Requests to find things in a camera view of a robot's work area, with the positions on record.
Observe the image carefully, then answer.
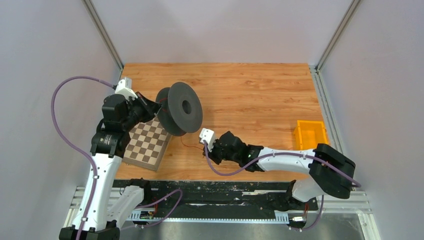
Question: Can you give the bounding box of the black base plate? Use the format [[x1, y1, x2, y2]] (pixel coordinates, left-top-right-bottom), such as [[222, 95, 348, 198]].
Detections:
[[141, 180, 318, 218]]

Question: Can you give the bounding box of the black cable spool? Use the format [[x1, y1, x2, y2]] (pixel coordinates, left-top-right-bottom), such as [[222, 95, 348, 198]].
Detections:
[[156, 82, 203, 137]]

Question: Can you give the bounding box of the aluminium side rail right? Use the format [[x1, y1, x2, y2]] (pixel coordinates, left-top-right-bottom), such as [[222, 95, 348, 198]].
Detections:
[[309, 65, 381, 240]]

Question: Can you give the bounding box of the aluminium frame post right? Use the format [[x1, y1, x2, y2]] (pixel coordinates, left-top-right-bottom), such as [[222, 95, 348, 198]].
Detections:
[[315, 0, 362, 72]]

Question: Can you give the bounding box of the aluminium frame post left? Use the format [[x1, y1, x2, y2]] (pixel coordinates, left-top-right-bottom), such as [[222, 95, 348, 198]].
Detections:
[[82, 0, 124, 72]]

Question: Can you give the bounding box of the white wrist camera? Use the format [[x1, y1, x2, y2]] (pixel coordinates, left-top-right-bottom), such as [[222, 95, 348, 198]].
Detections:
[[199, 128, 217, 146], [114, 77, 138, 100]]

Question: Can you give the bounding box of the wooden chessboard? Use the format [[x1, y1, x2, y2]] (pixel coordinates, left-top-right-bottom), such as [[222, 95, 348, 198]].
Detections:
[[122, 118, 171, 171]]

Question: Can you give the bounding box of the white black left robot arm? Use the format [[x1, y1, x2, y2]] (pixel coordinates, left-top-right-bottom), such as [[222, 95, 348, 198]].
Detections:
[[59, 92, 162, 240]]

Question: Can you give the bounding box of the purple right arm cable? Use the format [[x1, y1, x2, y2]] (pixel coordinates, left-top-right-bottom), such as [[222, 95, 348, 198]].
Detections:
[[203, 140, 362, 232]]

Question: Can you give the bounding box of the aluminium frame post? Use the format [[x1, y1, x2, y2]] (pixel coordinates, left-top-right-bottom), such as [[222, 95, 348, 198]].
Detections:
[[82, 0, 124, 72], [315, 0, 362, 72]]

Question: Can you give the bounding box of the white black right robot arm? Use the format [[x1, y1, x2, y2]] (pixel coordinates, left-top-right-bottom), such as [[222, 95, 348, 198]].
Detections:
[[199, 128, 361, 212]]

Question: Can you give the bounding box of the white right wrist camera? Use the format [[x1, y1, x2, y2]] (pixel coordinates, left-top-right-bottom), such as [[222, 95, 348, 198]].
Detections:
[[199, 128, 217, 146]]

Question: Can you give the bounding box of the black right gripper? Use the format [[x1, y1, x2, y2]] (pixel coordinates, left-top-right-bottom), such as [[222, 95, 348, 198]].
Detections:
[[203, 138, 240, 165]]

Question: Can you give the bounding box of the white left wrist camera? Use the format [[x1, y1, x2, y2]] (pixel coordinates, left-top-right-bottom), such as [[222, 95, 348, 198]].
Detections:
[[114, 77, 138, 100]]

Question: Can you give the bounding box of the slotted aluminium cable duct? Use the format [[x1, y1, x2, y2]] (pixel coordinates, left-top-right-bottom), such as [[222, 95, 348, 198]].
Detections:
[[125, 209, 290, 224]]

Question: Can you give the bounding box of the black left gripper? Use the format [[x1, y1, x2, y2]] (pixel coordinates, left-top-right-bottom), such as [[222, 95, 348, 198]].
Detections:
[[121, 91, 162, 131]]

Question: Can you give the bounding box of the yellow plastic bin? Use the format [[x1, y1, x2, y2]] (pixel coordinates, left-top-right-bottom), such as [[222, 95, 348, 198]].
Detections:
[[293, 120, 330, 150]]

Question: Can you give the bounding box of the thin red wire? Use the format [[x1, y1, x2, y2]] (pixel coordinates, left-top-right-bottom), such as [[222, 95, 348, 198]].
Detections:
[[158, 97, 205, 160]]

